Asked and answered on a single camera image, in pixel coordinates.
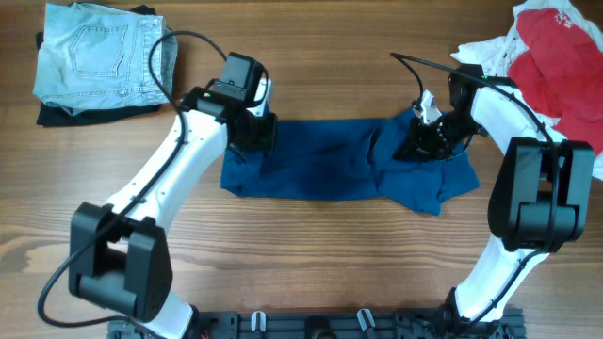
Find light blue folded jeans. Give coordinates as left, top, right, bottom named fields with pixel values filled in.
left=32, top=2, right=179, bottom=117

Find black folded garment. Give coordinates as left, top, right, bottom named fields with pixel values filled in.
left=35, top=4, right=161, bottom=127

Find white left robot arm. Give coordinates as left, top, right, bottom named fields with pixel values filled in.
left=68, top=80, right=276, bottom=338

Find blue t-shirt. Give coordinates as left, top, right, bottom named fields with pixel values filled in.
left=220, top=109, right=480, bottom=215

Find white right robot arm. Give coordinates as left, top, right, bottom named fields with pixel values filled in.
left=395, top=64, right=595, bottom=334

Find red garment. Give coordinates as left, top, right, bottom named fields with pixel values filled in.
left=508, top=8, right=602, bottom=154

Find white garment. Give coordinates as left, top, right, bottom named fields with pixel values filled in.
left=451, top=0, right=602, bottom=179

